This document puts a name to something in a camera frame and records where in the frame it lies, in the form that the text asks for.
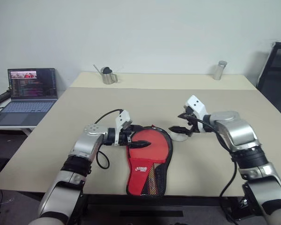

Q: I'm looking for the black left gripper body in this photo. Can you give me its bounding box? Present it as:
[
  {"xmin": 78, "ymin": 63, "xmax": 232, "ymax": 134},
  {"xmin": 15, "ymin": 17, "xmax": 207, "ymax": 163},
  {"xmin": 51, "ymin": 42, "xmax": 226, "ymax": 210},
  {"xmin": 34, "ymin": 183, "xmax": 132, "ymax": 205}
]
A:
[{"xmin": 118, "ymin": 125, "xmax": 134, "ymax": 147}]

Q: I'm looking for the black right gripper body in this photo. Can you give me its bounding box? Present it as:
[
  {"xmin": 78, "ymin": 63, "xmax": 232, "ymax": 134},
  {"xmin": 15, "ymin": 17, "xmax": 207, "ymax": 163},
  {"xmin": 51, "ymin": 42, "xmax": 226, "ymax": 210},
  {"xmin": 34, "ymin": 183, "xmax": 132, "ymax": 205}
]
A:
[{"xmin": 184, "ymin": 105, "xmax": 201, "ymax": 136}]

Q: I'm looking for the red table tennis paddle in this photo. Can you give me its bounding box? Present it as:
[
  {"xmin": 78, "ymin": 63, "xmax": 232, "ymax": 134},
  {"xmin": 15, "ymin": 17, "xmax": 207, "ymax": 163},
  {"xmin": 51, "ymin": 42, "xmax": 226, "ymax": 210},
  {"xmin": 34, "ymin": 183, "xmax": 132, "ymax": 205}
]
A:
[{"xmin": 132, "ymin": 131, "xmax": 170, "ymax": 164}]

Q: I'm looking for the black and red paddle case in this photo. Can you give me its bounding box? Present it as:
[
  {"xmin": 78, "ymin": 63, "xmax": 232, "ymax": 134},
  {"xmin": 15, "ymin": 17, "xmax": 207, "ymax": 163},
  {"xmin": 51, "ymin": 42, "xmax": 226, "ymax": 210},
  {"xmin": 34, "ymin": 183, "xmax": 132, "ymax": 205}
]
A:
[{"xmin": 125, "ymin": 125, "xmax": 174, "ymax": 196}]

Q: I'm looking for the metal shaker bottle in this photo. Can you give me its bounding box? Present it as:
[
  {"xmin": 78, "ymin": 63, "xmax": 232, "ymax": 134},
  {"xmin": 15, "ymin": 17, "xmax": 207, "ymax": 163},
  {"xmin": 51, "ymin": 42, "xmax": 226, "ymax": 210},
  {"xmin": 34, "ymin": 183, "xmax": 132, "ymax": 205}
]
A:
[{"xmin": 212, "ymin": 60, "xmax": 228, "ymax": 81}]

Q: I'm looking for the steel cup with spout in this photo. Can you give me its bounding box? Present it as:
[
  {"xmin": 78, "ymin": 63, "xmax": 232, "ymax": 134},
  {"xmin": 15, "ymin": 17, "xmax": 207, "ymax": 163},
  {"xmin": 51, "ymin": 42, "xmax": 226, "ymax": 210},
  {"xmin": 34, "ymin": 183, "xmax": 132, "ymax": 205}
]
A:
[{"xmin": 93, "ymin": 64, "xmax": 119, "ymax": 84}]

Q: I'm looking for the black office chair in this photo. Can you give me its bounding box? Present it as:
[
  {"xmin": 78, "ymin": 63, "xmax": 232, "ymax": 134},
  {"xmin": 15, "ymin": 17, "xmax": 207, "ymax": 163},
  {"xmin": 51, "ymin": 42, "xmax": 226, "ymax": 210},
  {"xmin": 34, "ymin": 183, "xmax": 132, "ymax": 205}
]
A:
[{"xmin": 256, "ymin": 41, "xmax": 281, "ymax": 122}]

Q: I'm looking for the open grey laptop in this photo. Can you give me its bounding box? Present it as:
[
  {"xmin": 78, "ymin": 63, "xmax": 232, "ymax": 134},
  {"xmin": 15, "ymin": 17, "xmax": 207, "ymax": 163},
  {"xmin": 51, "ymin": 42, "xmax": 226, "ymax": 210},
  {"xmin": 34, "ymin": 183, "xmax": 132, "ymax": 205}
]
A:
[{"xmin": 0, "ymin": 67, "xmax": 59, "ymax": 127}]

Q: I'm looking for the white side table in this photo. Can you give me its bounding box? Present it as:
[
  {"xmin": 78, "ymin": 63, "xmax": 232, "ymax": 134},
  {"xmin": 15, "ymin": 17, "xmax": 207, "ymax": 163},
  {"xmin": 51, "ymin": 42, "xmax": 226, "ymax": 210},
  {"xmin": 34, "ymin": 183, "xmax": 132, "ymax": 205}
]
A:
[{"xmin": 0, "ymin": 93, "xmax": 61, "ymax": 136}]

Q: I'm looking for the black power strip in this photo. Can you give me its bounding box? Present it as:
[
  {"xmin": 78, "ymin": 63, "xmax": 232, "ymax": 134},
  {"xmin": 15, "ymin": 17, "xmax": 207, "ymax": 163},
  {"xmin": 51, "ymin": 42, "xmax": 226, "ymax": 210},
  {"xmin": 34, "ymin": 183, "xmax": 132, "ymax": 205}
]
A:
[{"xmin": 0, "ymin": 90, "xmax": 11, "ymax": 108}]

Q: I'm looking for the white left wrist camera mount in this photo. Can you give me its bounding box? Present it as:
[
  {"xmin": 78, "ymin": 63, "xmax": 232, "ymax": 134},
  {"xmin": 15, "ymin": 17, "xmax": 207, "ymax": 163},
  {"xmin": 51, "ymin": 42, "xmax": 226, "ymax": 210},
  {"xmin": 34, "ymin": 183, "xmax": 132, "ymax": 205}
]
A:
[{"xmin": 114, "ymin": 109, "xmax": 133, "ymax": 146}]

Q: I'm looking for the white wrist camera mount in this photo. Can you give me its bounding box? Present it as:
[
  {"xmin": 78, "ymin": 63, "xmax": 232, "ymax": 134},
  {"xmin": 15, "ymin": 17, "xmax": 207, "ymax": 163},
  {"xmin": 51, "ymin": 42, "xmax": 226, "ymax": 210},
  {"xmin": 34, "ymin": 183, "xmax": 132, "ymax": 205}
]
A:
[
  {"xmin": 114, "ymin": 109, "xmax": 133, "ymax": 146},
  {"xmin": 185, "ymin": 95, "xmax": 210, "ymax": 134}
]

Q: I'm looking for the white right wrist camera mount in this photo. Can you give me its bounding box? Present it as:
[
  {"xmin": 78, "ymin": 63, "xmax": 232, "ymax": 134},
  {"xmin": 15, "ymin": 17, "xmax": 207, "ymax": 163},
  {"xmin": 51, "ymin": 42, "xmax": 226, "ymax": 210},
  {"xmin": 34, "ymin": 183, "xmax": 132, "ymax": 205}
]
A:
[{"xmin": 185, "ymin": 95, "xmax": 210, "ymax": 134}]

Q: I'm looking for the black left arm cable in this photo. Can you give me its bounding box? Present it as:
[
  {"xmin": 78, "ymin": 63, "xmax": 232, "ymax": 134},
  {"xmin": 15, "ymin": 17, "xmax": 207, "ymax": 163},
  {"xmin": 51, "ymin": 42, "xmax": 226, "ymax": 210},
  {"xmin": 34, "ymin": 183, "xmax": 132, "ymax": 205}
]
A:
[{"xmin": 94, "ymin": 109, "xmax": 125, "ymax": 169}]

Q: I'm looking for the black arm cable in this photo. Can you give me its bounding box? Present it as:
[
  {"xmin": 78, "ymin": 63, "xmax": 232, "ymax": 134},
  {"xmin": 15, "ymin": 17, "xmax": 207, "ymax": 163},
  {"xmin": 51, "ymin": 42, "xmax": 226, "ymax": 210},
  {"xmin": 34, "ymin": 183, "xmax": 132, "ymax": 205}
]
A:
[
  {"xmin": 194, "ymin": 117, "xmax": 239, "ymax": 223},
  {"xmin": 94, "ymin": 109, "xmax": 125, "ymax": 169}
]

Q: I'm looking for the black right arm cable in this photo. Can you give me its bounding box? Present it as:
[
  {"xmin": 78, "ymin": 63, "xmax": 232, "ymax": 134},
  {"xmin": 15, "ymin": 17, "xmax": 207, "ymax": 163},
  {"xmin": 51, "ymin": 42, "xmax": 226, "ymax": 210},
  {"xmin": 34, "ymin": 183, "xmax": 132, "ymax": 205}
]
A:
[{"xmin": 194, "ymin": 117, "xmax": 239, "ymax": 223}]

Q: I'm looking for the black table frame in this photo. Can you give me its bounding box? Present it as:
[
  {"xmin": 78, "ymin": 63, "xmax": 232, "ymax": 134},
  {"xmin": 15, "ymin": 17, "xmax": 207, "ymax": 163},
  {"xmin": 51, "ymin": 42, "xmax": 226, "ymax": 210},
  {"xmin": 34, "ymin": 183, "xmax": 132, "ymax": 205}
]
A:
[{"xmin": 84, "ymin": 195, "xmax": 246, "ymax": 225}]

